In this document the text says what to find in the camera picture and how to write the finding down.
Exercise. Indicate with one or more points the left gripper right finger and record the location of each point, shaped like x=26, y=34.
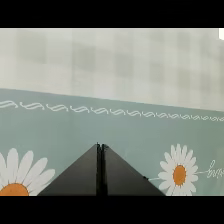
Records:
x=123, y=178

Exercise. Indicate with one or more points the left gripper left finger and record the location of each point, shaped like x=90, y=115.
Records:
x=80, y=178

